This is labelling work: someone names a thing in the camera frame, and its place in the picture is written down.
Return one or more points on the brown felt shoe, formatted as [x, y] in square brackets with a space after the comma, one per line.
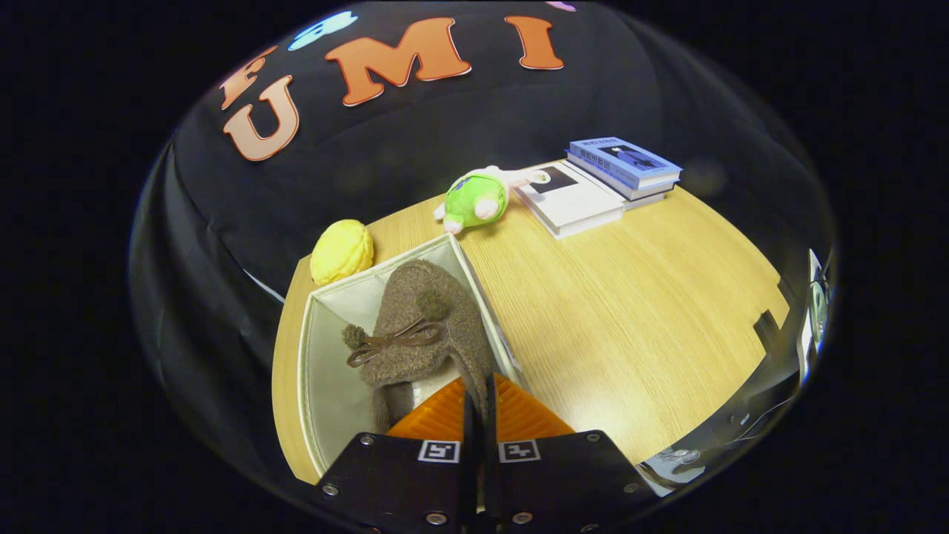
[422, 311]

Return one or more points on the beige fabric storage box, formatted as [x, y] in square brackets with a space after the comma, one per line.
[334, 386]

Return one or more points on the white book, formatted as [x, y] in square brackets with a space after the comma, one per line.
[574, 204]

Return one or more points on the green plush toy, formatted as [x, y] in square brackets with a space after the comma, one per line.
[474, 200]

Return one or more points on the thin grey book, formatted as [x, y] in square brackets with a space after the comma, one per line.
[645, 196]

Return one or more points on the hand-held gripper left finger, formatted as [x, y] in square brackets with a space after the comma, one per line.
[470, 482]

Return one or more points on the yellow bumpy plush ball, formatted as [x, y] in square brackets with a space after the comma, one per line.
[341, 252]

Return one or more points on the black backdrop cloth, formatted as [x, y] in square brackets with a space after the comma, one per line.
[222, 237]

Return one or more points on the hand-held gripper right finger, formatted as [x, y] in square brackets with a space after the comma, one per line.
[491, 482]

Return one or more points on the grey metal stand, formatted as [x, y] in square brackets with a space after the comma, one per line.
[812, 297]

